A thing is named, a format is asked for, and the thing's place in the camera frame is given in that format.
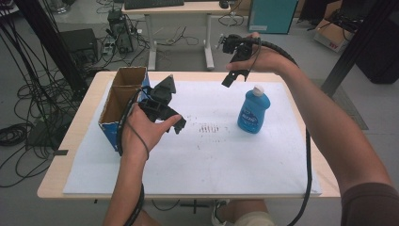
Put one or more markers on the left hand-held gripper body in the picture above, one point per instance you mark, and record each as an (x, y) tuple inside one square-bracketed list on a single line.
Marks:
[(158, 97)]

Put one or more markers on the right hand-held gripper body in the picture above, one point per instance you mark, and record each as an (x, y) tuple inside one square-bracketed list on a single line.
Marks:
[(238, 45)]

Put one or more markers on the blue cardboard box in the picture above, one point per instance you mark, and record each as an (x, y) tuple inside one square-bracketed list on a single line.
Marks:
[(120, 100)]

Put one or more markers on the blue bottle with white cap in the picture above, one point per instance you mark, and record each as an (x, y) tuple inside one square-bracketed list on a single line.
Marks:
[(253, 109)]

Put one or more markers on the person's right hand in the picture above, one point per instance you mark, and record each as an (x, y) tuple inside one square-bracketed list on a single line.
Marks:
[(269, 61)]

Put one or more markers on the person's left hand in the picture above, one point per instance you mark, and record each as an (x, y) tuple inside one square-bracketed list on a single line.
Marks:
[(141, 135)]

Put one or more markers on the black computer mouse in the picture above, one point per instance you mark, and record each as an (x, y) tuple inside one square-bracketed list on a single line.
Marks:
[(223, 4)]

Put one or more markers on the teal cabinet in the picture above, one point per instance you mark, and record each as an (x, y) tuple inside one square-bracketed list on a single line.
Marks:
[(272, 15)]

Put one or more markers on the white foam mat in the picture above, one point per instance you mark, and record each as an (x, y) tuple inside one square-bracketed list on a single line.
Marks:
[(219, 163)]

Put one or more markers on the white desk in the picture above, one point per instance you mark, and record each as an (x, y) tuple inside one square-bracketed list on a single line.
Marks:
[(175, 8)]

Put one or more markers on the black electronic device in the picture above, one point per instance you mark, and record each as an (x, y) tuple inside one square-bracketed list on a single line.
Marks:
[(120, 31)]

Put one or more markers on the light wooden table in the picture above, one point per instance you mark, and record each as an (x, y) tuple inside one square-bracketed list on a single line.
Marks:
[(81, 132)]

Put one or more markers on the black keyboard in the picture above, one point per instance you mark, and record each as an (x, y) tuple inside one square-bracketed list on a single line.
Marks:
[(153, 3)]

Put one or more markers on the black box on floor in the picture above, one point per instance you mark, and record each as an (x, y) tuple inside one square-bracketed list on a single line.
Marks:
[(80, 45)]

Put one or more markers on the brown cardboard box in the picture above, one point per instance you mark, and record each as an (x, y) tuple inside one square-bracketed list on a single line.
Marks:
[(332, 36)]

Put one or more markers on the white shoe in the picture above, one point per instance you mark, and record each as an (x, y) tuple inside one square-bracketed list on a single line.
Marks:
[(218, 215)]

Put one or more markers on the black tape strip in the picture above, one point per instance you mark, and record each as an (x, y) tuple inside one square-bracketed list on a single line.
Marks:
[(60, 152)]

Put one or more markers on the grey floor mat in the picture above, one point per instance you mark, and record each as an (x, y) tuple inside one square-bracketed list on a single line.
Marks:
[(351, 109)]

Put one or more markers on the dark cabinet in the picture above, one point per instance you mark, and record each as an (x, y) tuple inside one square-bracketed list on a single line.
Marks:
[(381, 50)]

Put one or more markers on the black metal post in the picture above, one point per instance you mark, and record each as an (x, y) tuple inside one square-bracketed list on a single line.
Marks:
[(47, 40), (354, 50)]

